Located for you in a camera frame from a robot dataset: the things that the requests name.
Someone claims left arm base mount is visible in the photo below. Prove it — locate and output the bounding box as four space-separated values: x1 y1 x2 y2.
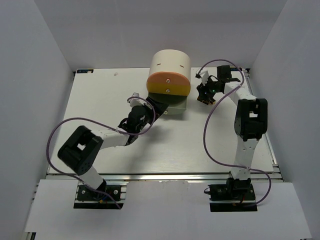
73 175 129 210

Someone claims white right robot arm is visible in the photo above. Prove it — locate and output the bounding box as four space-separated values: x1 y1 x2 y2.
195 65 268 200

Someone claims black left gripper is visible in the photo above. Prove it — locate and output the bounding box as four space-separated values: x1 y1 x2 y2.
136 97 168 132

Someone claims cream round drawer organizer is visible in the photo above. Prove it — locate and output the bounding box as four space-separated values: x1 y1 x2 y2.
149 49 191 80

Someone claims orange top drawer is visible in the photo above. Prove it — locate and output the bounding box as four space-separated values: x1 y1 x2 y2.
147 71 190 86

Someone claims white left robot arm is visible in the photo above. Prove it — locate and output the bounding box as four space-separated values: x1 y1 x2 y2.
57 95 169 200

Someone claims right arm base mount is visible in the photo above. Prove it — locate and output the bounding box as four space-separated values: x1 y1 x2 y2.
203 183 258 213

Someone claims left blue table label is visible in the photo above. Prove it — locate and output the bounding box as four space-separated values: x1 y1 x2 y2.
76 69 94 74

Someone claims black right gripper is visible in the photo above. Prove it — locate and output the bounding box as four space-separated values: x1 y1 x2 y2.
196 75 221 102

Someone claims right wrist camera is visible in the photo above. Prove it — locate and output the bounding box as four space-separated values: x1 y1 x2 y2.
195 70 209 86

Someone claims grey bottom drawer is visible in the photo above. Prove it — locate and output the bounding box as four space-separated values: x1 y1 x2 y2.
148 92 188 115

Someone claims yellow drawer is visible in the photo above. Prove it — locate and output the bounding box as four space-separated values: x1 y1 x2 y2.
146 83 191 96

